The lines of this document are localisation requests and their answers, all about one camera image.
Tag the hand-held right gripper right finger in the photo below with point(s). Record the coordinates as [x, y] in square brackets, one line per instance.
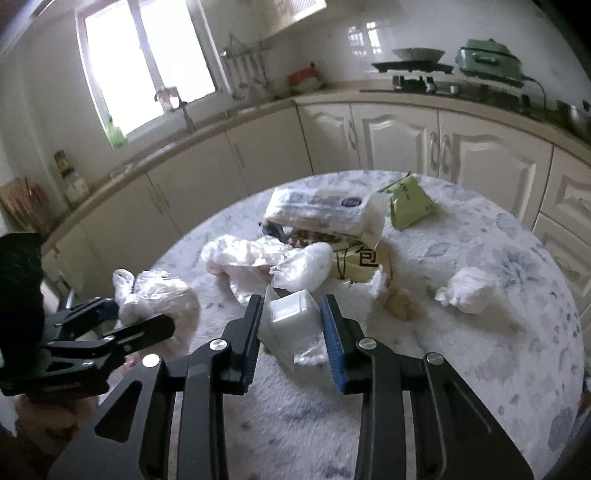
[334, 346]

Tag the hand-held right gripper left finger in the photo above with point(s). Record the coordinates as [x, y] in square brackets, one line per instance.
[247, 350]

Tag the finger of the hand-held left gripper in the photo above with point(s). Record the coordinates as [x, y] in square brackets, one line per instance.
[92, 311]
[147, 327]

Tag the knotted white plastic bag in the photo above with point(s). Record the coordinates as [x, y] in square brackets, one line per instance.
[161, 300]

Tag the clear plastic container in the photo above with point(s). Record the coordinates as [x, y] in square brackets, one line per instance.
[291, 318]

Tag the yellow printed paper bag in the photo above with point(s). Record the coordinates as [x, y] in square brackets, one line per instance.
[360, 263]

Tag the person's left hand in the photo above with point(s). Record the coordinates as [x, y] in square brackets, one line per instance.
[46, 415]

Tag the small brown lump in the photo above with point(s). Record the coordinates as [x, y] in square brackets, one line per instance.
[401, 304]

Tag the crumpled white plastic bag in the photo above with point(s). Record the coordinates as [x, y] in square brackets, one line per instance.
[309, 265]

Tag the crumpled translucent plastic bag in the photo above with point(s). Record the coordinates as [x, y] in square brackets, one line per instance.
[240, 254]

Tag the dark small object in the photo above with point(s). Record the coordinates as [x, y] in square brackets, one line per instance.
[272, 230]

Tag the wooden boards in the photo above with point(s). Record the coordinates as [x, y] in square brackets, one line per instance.
[23, 203]

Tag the yellow label container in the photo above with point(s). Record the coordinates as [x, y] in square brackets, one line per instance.
[71, 177]

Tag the crumpled white tissue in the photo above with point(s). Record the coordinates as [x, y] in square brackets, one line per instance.
[466, 290]

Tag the green packet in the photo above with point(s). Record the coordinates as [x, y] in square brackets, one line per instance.
[411, 201]

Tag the green bottle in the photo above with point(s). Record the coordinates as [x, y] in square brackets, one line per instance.
[115, 134]

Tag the metal faucet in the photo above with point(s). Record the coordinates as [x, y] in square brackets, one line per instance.
[187, 115]

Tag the cream lower kitchen cabinets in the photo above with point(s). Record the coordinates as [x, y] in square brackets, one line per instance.
[397, 138]

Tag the pink rag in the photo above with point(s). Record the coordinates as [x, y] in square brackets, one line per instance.
[167, 94]

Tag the beige kitchen countertop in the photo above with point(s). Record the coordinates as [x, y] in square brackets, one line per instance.
[332, 92]

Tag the kitchen window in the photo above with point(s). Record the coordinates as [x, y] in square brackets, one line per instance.
[138, 60]

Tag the white bowl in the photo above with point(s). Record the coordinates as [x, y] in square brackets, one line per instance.
[307, 84]

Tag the hanging metal ladle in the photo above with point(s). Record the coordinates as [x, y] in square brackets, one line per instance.
[228, 71]
[240, 71]

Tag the red pot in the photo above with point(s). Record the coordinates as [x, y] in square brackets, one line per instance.
[304, 73]

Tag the black gas stove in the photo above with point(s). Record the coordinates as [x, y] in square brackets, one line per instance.
[485, 99]

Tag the black induction cooker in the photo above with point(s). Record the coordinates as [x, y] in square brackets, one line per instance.
[411, 67]

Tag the metal utensil rack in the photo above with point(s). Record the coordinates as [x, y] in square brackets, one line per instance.
[244, 48]

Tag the green electric pot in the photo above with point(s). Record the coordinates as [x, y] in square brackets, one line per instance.
[489, 60]

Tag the steel cooking pot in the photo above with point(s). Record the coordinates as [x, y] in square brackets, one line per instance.
[575, 117]

